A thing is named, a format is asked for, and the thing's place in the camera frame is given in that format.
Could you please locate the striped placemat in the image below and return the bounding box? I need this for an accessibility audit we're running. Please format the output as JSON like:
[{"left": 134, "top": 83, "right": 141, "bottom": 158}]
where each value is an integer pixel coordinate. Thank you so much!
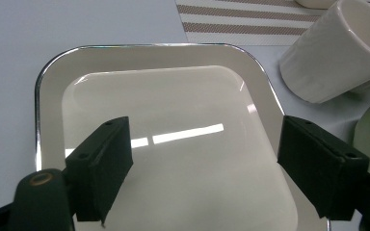
[{"left": 173, "top": 0, "right": 338, "bottom": 47}]

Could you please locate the white cup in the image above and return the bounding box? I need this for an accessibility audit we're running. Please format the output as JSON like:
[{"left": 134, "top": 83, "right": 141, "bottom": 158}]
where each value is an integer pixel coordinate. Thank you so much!
[{"left": 278, "top": 0, "right": 370, "bottom": 104}]

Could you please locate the white tray with metal rim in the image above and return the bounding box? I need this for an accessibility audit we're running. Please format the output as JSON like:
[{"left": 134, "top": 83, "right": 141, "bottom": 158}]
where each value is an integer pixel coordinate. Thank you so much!
[{"left": 34, "top": 42, "right": 331, "bottom": 231}]

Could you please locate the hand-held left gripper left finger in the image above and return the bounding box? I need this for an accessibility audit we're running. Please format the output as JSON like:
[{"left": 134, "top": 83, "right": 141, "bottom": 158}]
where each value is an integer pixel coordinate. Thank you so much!
[{"left": 64, "top": 115, "right": 135, "bottom": 229}]

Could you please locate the light blue board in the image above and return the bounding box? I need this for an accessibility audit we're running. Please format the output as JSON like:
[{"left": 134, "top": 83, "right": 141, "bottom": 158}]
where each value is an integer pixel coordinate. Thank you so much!
[{"left": 0, "top": 0, "right": 370, "bottom": 231}]

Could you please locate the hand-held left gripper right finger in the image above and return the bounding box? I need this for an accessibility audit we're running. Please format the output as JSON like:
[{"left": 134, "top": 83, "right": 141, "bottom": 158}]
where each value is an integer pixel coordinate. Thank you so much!
[{"left": 276, "top": 115, "right": 370, "bottom": 222}]

